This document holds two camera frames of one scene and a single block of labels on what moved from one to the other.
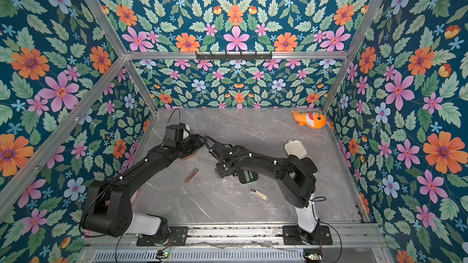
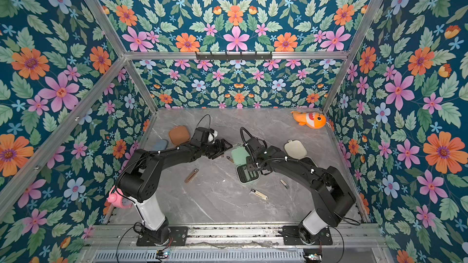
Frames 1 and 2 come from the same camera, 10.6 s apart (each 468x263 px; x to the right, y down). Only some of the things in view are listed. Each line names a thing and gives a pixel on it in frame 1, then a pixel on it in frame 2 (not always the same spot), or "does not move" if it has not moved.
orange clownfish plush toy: (314, 120) does not move
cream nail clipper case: (295, 148) does not move
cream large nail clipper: (257, 192) does not move
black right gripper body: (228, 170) to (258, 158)
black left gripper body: (189, 146) to (211, 149)
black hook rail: (234, 56) does not move
